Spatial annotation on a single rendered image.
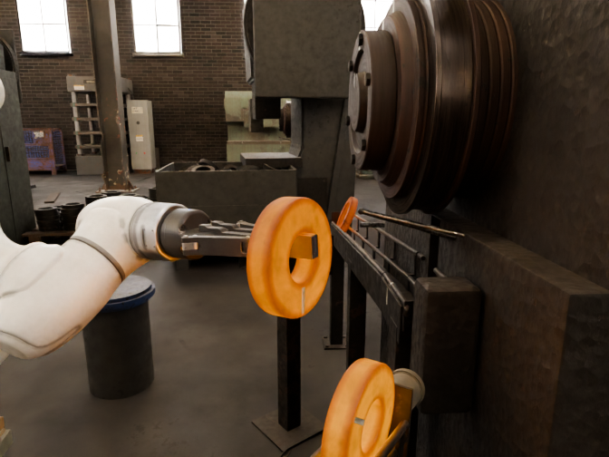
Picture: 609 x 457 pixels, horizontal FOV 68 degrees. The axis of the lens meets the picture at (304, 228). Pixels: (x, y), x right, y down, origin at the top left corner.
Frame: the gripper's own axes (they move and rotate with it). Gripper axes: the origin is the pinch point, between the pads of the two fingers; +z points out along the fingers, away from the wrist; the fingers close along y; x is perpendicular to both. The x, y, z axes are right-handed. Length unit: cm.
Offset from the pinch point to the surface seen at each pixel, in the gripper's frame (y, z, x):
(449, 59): -31.4, 11.5, 24.6
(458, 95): -31.7, 12.9, 18.8
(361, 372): 1.3, 10.0, -14.7
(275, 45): -244, -167, 80
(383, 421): -3.5, 10.9, -23.9
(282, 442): -64, -51, -89
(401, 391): -7.7, 11.8, -21.5
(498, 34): -41, 17, 29
